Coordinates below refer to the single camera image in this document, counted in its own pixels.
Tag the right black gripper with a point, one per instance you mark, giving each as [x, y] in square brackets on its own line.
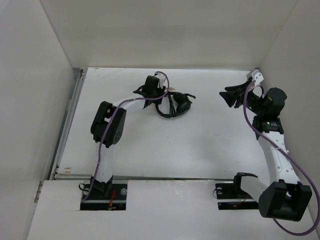
[233, 93]

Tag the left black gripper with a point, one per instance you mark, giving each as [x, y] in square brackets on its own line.
[160, 90]

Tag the black headphones with cable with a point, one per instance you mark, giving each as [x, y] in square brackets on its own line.
[179, 103]

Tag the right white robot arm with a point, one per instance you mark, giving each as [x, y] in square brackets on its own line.
[285, 198]

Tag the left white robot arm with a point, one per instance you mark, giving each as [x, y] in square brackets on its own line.
[108, 125]

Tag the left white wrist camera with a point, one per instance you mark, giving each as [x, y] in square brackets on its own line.
[162, 78]

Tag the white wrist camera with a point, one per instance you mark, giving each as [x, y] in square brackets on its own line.
[256, 76]
[162, 78]

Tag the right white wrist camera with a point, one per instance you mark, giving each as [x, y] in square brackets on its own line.
[256, 76]

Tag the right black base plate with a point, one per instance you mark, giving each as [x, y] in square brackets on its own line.
[230, 199]

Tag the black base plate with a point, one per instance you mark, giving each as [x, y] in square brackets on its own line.
[230, 199]
[116, 200]

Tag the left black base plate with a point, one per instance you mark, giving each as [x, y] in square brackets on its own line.
[116, 200]

